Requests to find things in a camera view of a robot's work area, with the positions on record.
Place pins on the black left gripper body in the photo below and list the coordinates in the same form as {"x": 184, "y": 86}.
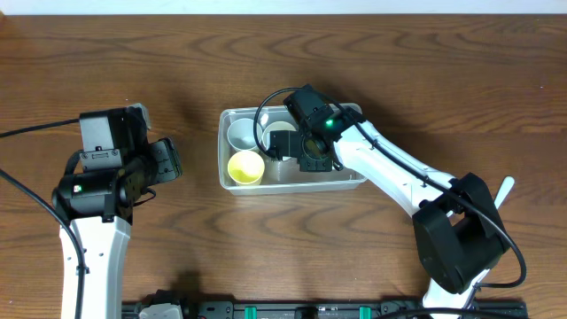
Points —
{"x": 164, "y": 159}

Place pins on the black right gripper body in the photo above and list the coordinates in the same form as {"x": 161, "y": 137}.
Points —
{"x": 286, "y": 143}

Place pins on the white plastic cup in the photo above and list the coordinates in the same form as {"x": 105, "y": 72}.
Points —
{"x": 275, "y": 126}

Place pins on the yellow plastic cup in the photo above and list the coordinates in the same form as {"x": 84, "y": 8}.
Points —
{"x": 246, "y": 168}

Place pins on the grey plastic cup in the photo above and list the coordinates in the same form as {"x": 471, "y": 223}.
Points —
{"x": 243, "y": 133}

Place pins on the mint green plastic spoon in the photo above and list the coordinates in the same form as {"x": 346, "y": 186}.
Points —
{"x": 504, "y": 190}

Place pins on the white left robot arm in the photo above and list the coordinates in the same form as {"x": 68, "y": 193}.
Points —
{"x": 97, "y": 208}

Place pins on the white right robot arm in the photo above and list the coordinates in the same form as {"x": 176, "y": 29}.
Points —
{"x": 459, "y": 233}

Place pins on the clear plastic container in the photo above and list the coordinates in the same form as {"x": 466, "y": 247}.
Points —
{"x": 279, "y": 176}

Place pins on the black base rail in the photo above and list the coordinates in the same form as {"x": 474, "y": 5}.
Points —
{"x": 165, "y": 304}

